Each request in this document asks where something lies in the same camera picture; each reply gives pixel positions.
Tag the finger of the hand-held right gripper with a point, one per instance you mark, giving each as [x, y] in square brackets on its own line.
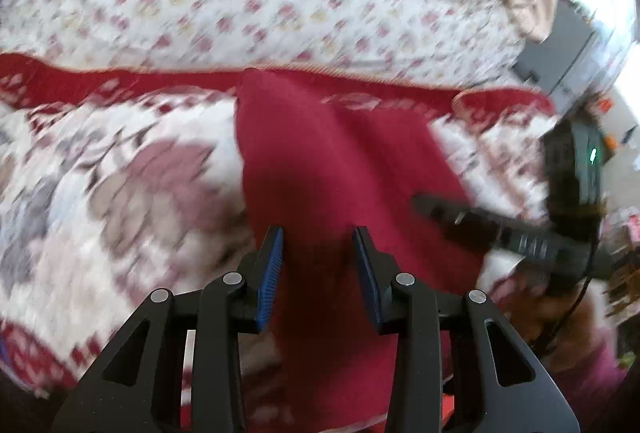
[480, 225]

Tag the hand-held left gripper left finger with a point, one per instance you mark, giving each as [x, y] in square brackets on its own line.
[270, 268]

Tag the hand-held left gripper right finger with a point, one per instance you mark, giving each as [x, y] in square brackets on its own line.
[365, 268]

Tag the dark red shirt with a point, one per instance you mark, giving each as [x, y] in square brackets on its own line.
[320, 153]

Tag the person's right forearm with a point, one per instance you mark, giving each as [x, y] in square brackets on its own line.
[585, 348]

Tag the grey box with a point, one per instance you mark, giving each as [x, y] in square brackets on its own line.
[560, 48]

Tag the red and white patterned blanket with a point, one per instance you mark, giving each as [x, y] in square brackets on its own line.
[125, 193]

